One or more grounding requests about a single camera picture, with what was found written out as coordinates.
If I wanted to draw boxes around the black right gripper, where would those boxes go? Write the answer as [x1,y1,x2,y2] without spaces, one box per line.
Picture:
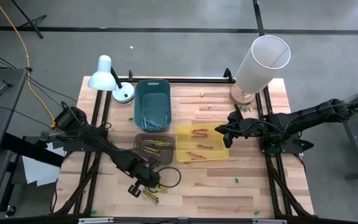
[214,104,262,149]

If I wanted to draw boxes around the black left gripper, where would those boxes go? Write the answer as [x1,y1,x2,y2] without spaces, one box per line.
[127,157,162,199]

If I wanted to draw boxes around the grey translucent plastic bin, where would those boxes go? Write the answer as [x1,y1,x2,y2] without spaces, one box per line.
[134,133,177,166]

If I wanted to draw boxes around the teal plastic bin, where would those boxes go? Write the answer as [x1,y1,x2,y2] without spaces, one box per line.
[134,78,172,133]

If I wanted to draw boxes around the yellow translucent plastic bin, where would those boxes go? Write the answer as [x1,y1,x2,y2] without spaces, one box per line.
[175,122,230,163]

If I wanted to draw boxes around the white cylinder shade table lamp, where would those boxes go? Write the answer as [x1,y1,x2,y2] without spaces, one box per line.
[229,34,291,106]

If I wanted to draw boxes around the white gooseneck desk lamp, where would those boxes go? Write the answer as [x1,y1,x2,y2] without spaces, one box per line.
[87,54,135,104]

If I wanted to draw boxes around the white paper sheets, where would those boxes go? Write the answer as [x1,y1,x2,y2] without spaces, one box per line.
[21,141,67,187]

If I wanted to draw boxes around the dark grey side desk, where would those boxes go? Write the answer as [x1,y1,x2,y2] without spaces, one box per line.
[323,80,358,183]

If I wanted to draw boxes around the black tripod stand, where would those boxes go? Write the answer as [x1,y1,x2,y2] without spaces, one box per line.
[9,0,48,40]

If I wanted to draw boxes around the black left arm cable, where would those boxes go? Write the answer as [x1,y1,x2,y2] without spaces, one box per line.
[154,166,183,190]

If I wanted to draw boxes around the black aluminium table frame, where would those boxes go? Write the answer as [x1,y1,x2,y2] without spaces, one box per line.
[0,67,358,224]

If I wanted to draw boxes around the yellow extension cable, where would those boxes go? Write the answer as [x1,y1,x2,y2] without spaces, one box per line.
[0,0,58,129]

